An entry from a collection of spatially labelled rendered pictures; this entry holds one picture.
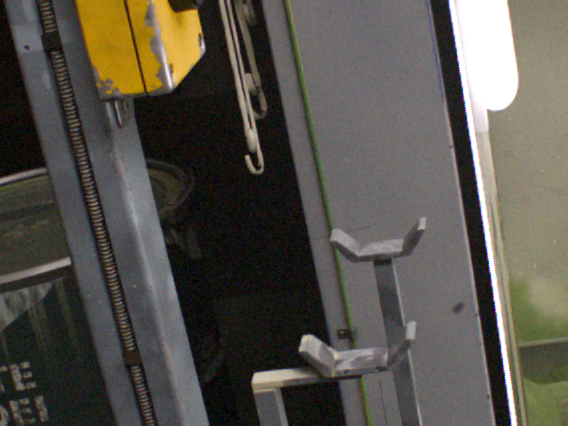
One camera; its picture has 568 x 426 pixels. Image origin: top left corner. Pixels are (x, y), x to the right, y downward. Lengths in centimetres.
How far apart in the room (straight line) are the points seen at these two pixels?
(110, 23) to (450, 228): 67
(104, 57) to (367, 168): 60
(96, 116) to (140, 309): 15
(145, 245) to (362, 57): 51
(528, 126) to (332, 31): 170
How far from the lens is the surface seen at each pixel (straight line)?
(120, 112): 91
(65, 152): 92
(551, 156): 301
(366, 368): 85
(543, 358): 294
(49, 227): 209
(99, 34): 85
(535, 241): 296
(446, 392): 152
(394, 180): 141
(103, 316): 96
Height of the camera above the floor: 148
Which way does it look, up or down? 19 degrees down
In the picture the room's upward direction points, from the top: 12 degrees counter-clockwise
